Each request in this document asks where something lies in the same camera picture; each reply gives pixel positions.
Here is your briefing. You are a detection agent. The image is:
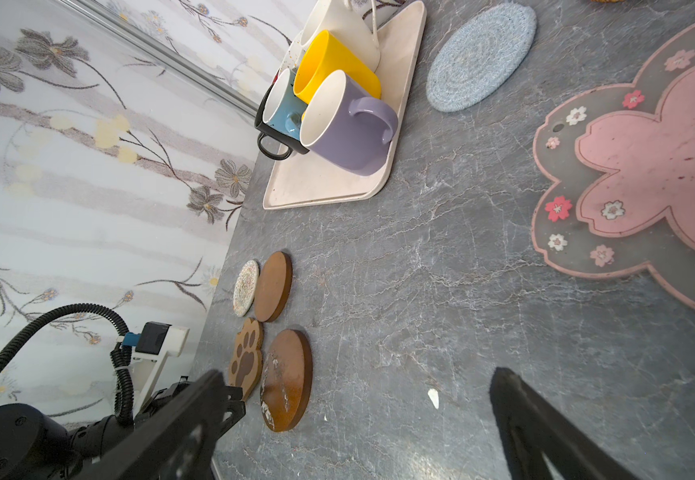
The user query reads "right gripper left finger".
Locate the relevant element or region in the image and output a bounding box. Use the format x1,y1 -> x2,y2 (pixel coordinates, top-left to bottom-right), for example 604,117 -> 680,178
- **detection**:
72,370 -> 227,479

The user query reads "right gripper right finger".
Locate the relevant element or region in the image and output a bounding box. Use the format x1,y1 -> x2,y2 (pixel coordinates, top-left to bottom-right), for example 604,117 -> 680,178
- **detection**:
489,367 -> 635,479

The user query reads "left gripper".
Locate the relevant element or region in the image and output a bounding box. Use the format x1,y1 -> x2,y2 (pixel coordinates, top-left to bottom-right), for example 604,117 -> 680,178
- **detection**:
134,376 -> 246,432

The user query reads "glossy brown round coaster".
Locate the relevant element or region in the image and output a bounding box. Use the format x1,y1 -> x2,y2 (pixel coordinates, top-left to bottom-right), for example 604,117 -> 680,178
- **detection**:
261,329 -> 313,432

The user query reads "pink flower silicone coaster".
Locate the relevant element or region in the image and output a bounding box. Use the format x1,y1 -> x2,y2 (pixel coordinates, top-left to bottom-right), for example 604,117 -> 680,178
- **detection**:
531,24 -> 695,310

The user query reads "blue woven round coaster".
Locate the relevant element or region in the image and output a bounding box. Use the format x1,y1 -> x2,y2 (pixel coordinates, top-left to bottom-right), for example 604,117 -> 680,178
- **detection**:
425,2 -> 537,113

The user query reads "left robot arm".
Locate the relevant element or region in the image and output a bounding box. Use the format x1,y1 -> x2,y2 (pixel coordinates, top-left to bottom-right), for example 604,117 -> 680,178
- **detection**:
0,303 -> 246,479

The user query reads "brown paw print coaster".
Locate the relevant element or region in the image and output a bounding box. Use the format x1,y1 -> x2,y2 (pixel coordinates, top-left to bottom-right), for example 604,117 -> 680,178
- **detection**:
228,318 -> 264,401

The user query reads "white patterned round coaster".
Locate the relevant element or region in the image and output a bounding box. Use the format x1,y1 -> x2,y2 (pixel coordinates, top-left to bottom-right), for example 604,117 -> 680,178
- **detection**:
233,259 -> 260,317

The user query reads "plain round wooden coaster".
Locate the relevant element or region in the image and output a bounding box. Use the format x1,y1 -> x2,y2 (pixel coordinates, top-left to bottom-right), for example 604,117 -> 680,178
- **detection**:
255,251 -> 293,322

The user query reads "beige serving tray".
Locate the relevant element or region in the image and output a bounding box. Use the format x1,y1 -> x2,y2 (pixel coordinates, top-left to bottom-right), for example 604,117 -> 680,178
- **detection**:
263,1 -> 427,210

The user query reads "black mug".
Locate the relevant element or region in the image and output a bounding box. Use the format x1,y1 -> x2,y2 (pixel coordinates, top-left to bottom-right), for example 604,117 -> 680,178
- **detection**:
254,86 -> 310,161

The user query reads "purple mug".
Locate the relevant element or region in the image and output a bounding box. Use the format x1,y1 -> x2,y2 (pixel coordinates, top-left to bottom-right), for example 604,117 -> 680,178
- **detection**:
301,70 -> 399,176

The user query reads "light blue mug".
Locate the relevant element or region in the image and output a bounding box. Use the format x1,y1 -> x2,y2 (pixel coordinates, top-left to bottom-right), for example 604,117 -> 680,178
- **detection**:
263,68 -> 308,141

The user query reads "white mug back middle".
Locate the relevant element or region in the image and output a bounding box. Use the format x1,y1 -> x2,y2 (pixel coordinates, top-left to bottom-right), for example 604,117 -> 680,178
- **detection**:
278,32 -> 306,74

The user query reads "yellow mug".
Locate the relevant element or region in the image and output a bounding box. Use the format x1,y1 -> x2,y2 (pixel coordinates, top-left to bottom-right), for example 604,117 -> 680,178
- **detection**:
294,31 -> 381,104

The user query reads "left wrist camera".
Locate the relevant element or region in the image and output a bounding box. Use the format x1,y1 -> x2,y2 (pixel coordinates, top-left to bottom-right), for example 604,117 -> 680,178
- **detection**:
118,322 -> 190,416

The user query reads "left corner aluminium post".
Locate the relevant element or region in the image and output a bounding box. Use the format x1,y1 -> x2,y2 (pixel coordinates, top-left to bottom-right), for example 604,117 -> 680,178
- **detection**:
59,0 -> 258,119

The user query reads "white mug with handle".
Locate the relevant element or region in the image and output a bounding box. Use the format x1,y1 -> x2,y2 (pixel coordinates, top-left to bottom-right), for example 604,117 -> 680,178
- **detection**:
301,0 -> 381,71

